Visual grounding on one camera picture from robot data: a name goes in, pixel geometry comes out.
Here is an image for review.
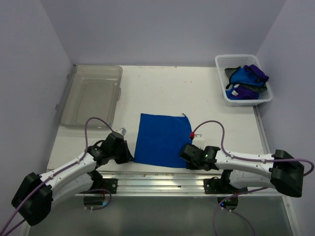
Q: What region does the blue towel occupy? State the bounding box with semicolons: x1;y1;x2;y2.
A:
224;66;259;100
134;114;192;168

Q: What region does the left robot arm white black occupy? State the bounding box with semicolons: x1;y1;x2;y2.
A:
11;129;133;226

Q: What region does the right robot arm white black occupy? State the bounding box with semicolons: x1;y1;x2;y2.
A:
179;144;304;198

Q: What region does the clear plastic bin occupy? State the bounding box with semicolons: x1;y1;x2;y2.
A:
55;65;123;129

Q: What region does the purple towel in basket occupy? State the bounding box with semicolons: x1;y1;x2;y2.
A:
238;64;269;99

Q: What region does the blue towel in basket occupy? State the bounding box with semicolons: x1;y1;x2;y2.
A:
224;66;259;100

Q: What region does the grey towel in basket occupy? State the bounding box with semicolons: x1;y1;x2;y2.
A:
224;65;269;93

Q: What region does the white plastic basket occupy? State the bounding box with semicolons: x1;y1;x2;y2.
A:
215;54;273;106

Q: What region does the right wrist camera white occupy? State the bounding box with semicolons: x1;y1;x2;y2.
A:
189;132;205;149

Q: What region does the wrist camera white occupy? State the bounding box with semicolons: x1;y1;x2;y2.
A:
189;132;205;149
116;128;126;136

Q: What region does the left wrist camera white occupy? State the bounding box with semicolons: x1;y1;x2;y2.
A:
116;128;126;136

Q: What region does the aluminium rail frame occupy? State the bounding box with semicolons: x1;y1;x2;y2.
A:
31;145;292;197

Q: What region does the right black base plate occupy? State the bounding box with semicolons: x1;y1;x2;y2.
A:
203;177;248;194

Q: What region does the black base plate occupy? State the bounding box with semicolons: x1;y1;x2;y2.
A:
73;178;118;195
203;177;248;194

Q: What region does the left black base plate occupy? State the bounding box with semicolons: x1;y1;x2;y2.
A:
73;178;118;195

